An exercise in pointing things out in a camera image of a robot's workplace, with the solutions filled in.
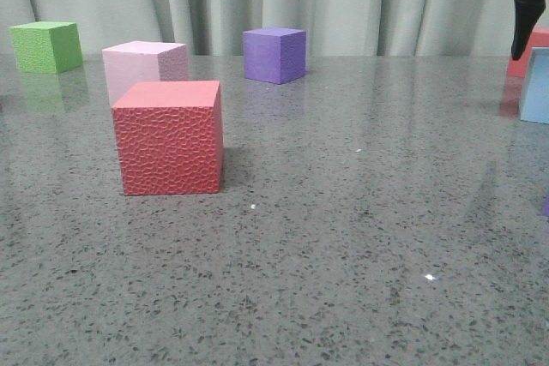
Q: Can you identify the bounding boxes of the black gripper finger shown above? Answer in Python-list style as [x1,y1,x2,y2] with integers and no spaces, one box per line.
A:
[511,0,546,61]

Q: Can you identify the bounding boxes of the light blue foam cube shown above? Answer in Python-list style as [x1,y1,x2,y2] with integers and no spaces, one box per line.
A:
[519,47,549,124]

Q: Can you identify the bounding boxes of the red foam cube far right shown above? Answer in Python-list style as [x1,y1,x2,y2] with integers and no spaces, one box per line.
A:
[506,27,549,78]

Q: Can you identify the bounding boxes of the grey-green curtain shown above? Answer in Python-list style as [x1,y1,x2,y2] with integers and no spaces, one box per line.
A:
[1,0,515,56]

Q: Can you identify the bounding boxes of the purple cube at right edge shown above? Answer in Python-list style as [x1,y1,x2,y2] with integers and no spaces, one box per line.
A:
[542,193,549,217]

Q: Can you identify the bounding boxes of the purple foam cube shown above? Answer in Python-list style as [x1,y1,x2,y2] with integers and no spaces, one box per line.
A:
[243,27,307,84]

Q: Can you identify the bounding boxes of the red textured foam cube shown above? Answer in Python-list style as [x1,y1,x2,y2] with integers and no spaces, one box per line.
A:
[112,81,224,195]

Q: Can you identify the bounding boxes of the pink foam cube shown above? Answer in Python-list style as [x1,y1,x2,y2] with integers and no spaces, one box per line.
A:
[102,40,190,105]

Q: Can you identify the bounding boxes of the green foam cube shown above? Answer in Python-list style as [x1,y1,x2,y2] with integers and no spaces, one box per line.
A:
[9,21,83,74]

